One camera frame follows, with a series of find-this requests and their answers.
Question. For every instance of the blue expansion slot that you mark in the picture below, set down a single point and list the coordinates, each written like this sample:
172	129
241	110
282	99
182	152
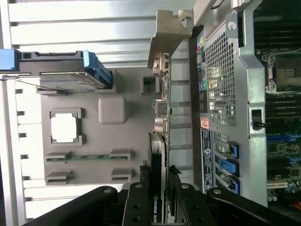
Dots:
282	138

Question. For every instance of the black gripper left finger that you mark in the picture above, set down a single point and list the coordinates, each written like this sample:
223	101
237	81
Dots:
137	207

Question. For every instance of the black open PC case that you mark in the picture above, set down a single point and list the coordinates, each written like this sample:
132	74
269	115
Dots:
254	94

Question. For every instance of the silver CPU chip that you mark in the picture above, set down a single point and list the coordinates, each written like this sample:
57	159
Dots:
64	128

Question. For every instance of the green motherboard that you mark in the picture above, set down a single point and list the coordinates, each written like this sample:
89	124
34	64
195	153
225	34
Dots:
282	153

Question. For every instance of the blue slot clip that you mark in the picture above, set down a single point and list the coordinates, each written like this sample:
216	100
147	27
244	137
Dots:
229	167
234	150
234	186

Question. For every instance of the grey parts rack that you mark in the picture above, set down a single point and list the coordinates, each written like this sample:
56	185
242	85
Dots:
94	146

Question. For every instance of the green RAM stick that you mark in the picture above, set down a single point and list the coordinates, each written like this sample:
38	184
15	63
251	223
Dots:
89	158

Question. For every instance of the CPU socket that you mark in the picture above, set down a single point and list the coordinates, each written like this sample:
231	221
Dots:
285	73

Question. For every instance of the hard disk blue carrier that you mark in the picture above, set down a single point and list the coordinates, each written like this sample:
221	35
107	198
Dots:
58	63

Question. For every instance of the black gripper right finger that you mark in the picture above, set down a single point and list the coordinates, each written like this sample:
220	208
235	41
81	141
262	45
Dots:
190	207

